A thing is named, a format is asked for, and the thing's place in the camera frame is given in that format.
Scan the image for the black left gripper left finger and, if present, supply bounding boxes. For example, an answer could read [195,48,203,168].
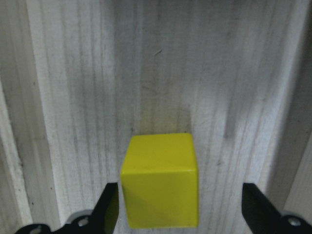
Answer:
[58,182,120,234]

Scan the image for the yellow block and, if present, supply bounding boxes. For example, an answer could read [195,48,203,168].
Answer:
[120,133,199,229]

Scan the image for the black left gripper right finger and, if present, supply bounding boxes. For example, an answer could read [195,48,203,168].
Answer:
[242,183,312,234]

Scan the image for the light wooden drawer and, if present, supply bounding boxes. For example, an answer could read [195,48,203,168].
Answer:
[0,0,312,234]

